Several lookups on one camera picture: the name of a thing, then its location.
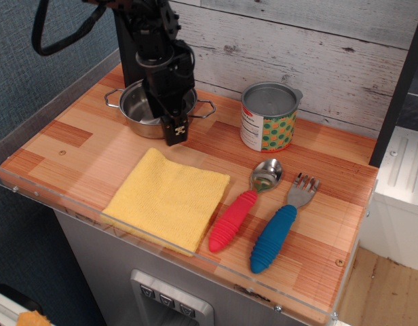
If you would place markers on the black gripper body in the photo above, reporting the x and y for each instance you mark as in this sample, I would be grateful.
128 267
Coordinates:
171 75

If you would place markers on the black vertical post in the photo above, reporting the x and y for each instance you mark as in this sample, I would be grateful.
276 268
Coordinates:
132 72
395 107

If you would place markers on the black vertical post right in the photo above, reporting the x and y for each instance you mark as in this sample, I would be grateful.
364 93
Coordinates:
395 107

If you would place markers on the orange object bottom left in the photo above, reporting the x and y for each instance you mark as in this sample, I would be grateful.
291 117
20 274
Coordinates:
32 318

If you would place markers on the red handled spoon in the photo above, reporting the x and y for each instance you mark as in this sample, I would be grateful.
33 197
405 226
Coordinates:
265 177

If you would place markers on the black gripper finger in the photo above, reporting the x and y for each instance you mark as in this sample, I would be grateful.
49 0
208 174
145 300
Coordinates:
158 105
175 129

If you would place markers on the black vertical post left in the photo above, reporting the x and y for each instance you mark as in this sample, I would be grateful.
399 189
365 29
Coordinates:
132 72

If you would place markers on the silver button control panel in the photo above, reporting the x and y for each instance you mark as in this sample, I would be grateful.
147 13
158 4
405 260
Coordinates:
160 303

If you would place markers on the toy food can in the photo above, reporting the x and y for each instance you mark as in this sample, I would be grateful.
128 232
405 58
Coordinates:
269 113

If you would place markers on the yellow dish towel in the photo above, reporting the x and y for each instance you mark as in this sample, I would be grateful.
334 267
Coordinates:
167 203

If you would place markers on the small stainless steel pot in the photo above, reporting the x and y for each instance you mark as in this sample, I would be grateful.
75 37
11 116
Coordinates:
133 104

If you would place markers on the blue handled fork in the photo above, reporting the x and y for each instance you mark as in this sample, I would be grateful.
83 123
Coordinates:
270 241

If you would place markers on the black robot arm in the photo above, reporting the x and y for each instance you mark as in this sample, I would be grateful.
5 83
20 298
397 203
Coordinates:
153 25

